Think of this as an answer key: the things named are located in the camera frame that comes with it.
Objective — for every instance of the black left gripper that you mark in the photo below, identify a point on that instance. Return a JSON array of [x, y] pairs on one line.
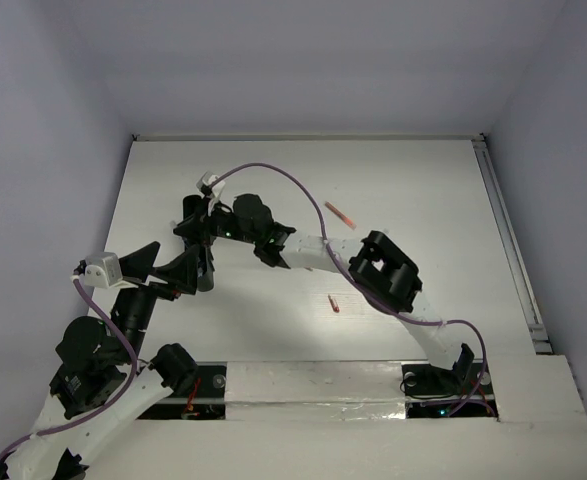
[[152, 286]]

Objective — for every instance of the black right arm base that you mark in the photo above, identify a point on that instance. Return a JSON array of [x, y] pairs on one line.
[[434, 393]]

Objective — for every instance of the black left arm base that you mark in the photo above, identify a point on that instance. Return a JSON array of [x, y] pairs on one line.
[[205, 401]]

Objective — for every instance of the black stationery container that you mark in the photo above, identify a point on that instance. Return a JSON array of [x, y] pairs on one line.
[[205, 281]]

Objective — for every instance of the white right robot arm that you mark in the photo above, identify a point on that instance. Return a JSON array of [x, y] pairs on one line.
[[385, 275]]

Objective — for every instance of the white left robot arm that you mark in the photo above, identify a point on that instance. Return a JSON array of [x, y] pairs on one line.
[[102, 386]]

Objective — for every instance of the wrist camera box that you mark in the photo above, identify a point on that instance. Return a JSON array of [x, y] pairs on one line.
[[101, 270], [211, 187]]

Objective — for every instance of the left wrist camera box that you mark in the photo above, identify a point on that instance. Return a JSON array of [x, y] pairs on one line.
[[101, 270]]

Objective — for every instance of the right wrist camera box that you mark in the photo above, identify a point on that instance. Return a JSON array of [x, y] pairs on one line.
[[211, 187]]

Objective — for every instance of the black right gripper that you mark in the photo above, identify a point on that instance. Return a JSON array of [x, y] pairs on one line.
[[199, 228]]

